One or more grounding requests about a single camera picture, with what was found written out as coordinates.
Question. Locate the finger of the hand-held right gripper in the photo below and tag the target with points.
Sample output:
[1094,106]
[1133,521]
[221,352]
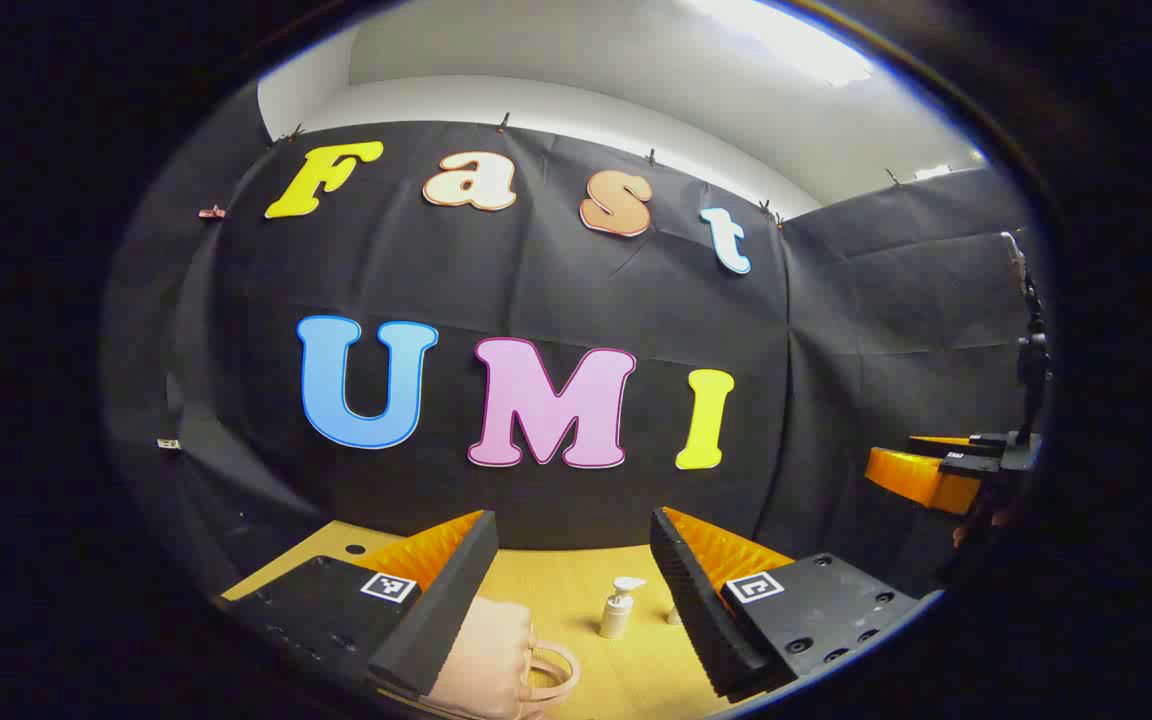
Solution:
[911,480]
[946,441]

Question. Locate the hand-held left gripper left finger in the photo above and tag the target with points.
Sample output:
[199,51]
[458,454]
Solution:
[446,610]

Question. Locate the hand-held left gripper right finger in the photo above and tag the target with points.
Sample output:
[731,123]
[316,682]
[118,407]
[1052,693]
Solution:
[691,610]

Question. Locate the pink suitcase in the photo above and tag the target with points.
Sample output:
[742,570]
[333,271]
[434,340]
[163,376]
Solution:
[496,650]

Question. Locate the white pump bottle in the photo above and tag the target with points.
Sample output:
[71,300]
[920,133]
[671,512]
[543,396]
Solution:
[616,615]

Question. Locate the black backdrop cloth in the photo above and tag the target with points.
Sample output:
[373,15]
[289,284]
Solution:
[536,290]

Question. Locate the pink clip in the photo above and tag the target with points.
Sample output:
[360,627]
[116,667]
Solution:
[211,212]

